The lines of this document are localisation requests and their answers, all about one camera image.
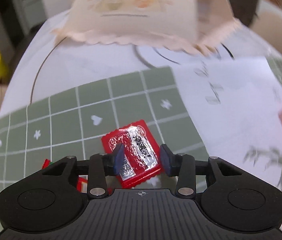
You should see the mesh food cover tent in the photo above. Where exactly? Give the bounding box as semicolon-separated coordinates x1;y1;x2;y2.
54;0;242;55

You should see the small red sachet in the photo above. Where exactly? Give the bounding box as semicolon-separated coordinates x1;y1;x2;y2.
101;120;162;189

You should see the green checked tablecloth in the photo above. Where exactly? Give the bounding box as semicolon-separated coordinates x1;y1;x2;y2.
0;67;208;192

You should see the long red snack packet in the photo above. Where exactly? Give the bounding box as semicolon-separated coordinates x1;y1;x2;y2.
42;157;121;193

